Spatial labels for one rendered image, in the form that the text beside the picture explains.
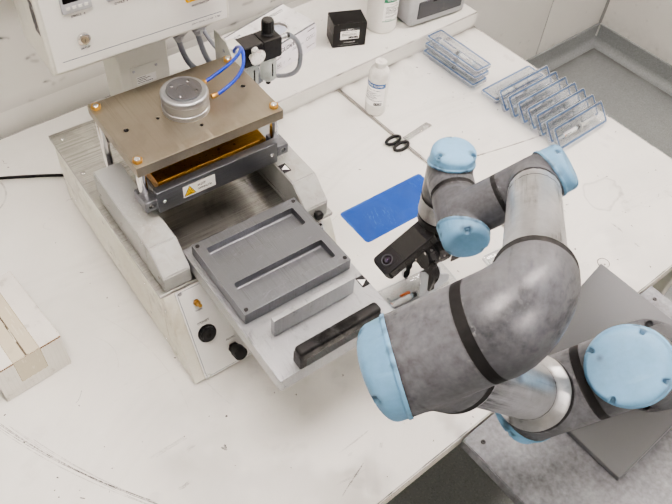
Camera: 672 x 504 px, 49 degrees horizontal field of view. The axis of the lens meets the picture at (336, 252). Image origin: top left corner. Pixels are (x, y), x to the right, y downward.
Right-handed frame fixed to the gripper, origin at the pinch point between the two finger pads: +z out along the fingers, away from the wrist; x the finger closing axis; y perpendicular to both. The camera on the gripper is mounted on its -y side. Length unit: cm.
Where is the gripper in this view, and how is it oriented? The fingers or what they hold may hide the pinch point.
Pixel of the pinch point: (412, 286)
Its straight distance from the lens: 143.8
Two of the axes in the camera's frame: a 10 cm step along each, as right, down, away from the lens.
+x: -5.2, -6.8, 5.2
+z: -0.6, 6.4, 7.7
